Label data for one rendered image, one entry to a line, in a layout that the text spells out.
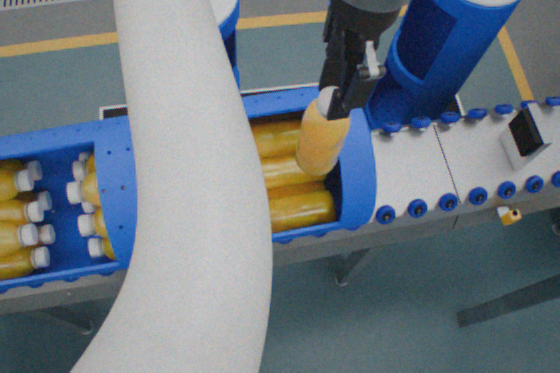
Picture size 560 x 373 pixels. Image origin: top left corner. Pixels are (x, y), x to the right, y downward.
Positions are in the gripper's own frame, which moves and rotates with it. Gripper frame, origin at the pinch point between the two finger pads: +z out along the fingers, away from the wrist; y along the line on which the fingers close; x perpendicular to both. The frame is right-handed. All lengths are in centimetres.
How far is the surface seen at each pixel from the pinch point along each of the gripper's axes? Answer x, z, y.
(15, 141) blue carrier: 51, 25, 14
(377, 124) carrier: -53, 129, 54
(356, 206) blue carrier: -7.0, 30.3, -7.0
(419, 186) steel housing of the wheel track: -29, 53, 2
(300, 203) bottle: 1.2, 38.8, -1.9
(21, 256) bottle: 55, 40, -3
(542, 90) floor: -146, 145, 66
